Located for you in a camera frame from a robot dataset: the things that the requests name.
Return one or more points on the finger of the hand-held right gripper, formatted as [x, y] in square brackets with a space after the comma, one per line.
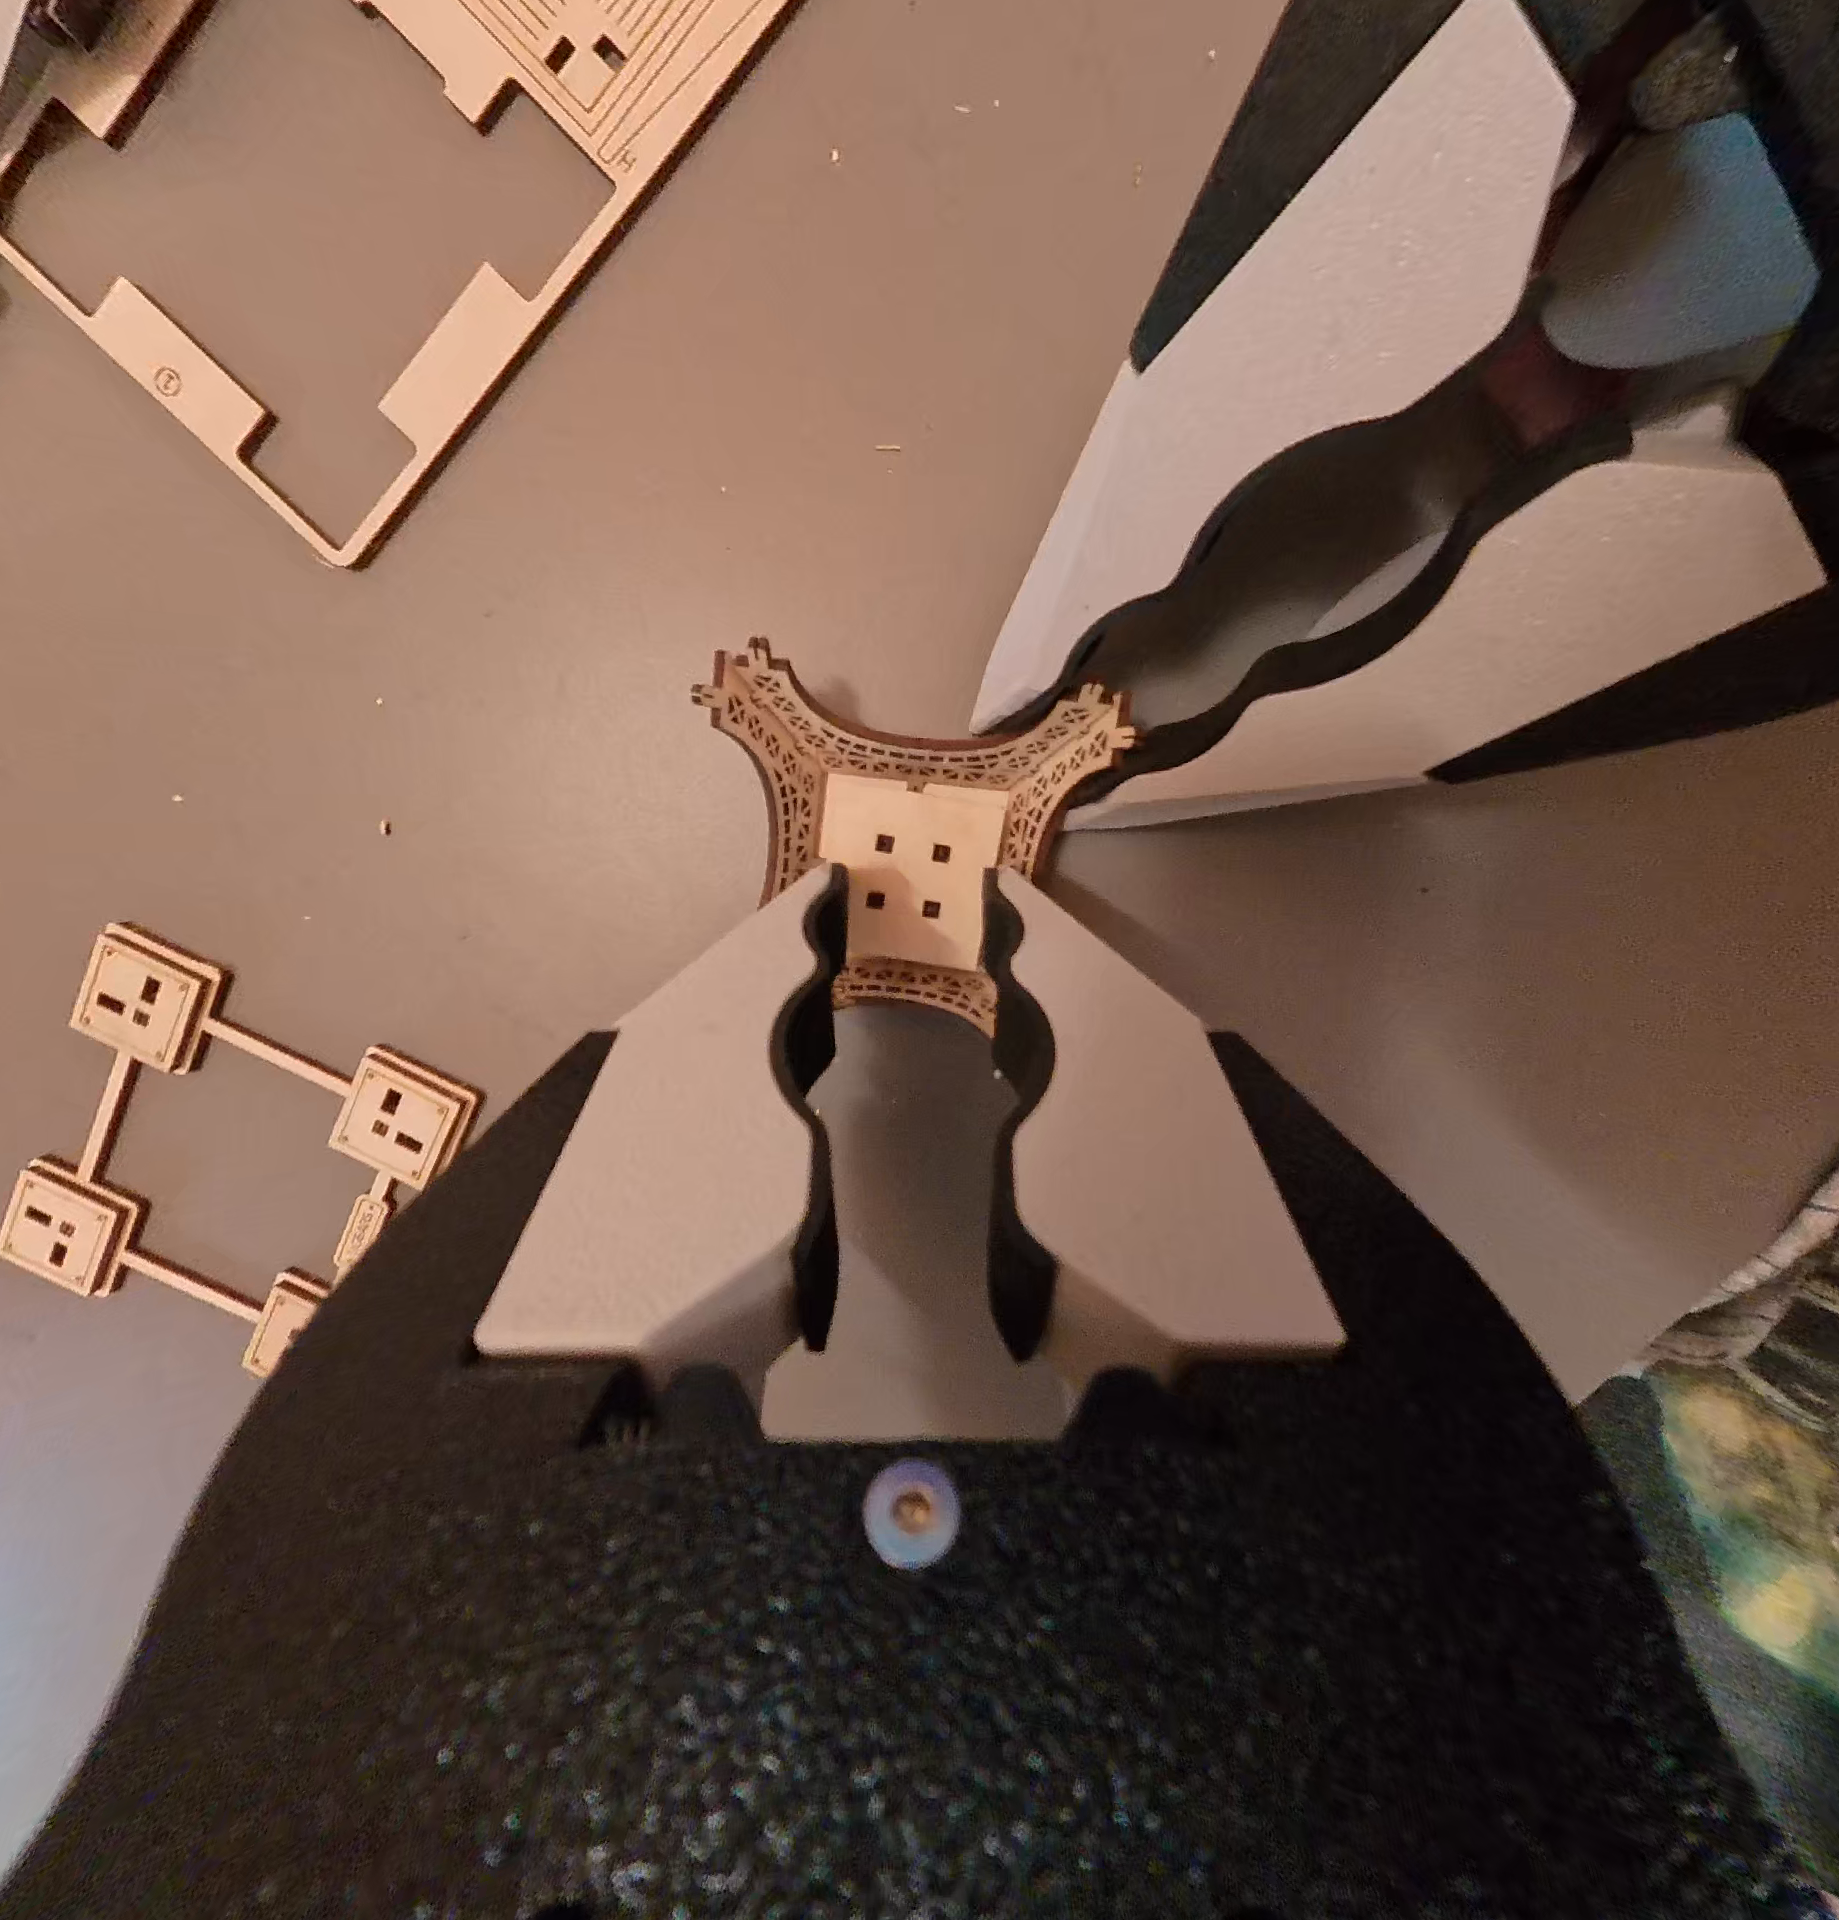
[1308, 269]
[1608, 599]

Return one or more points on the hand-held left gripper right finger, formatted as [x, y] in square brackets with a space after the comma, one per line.
[1173, 1186]

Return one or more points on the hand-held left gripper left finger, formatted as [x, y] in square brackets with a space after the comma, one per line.
[650, 1186]

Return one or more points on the wooden lattice tower base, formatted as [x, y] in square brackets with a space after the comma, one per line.
[921, 804]

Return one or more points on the printed cloth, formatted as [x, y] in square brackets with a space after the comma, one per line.
[1759, 1502]

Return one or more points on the wooden sheet with large cutout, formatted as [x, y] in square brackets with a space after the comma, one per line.
[183, 359]

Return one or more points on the wooden four-pad square frame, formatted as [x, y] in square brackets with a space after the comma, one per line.
[139, 1004]

